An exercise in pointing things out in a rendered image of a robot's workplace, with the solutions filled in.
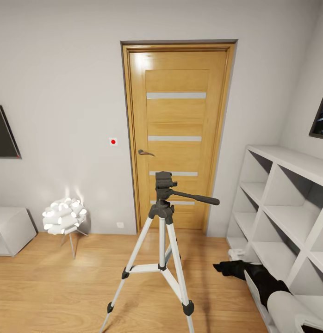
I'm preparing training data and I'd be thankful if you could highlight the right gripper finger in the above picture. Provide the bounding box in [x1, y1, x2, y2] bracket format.
[213, 263, 222, 272]

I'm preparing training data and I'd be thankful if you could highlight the camera tripod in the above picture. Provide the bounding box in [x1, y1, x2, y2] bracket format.
[99, 171, 220, 333]

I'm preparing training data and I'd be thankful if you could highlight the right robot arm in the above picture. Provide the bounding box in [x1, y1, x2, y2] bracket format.
[213, 248, 323, 333]

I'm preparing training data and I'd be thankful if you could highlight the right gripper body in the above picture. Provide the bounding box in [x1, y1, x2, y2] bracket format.
[221, 260, 243, 278]

